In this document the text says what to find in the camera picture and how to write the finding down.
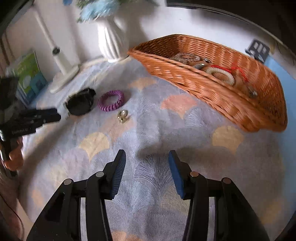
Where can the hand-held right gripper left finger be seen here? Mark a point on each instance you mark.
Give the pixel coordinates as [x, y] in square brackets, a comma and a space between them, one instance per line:
[116, 177]

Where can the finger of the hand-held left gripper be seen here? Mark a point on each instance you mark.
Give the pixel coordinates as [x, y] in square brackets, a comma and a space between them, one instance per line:
[46, 117]

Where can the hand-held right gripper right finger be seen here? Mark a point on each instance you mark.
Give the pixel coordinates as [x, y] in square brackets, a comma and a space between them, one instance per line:
[177, 177]

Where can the black hair clip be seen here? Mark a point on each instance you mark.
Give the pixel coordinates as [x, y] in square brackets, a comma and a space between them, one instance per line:
[79, 104]

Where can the small gold rings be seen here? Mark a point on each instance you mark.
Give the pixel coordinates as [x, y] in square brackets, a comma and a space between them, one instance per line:
[123, 116]

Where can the brown wicker basket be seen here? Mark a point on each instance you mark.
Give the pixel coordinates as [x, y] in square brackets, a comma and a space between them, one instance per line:
[208, 99]

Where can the small silver metal charm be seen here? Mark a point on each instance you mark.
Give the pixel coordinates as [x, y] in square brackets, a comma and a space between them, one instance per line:
[201, 64]

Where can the person's left hand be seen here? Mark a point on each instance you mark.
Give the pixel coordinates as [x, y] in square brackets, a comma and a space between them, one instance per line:
[15, 153]

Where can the shell pattern blanket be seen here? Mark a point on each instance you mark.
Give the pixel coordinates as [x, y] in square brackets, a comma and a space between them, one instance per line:
[161, 129]

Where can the green cover book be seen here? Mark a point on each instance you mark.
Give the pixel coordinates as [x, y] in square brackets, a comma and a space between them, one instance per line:
[29, 69]

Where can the white desk lamp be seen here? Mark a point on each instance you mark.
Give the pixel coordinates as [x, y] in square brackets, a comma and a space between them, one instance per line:
[62, 62]

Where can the white ribbed vase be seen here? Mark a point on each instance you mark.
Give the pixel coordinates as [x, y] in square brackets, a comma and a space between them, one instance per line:
[111, 39]

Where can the blue and white flower bouquet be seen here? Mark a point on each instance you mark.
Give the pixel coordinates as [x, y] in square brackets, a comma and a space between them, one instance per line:
[92, 8]

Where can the grey metal stand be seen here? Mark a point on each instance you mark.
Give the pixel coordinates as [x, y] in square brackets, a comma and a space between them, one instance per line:
[258, 50]

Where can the black wall television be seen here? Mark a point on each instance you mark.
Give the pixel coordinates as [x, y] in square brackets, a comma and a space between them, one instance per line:
[231, 3]

